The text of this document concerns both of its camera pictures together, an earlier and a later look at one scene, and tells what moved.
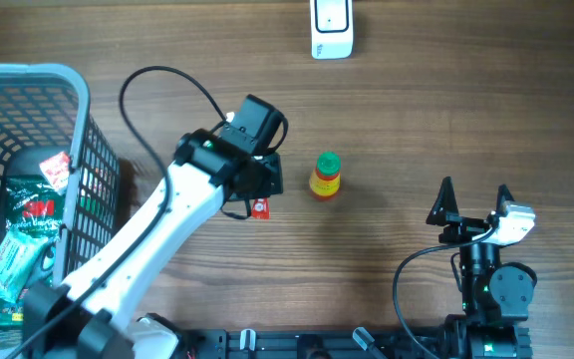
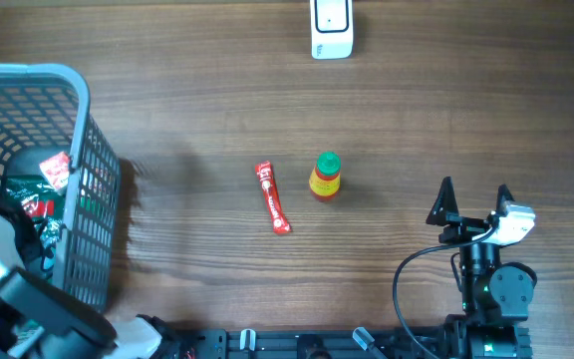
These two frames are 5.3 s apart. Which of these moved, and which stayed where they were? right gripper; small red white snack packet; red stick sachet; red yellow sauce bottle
Moved: red stick sachet
Stayed: red yellow sauce bottle; small red white snack packet; right gripper
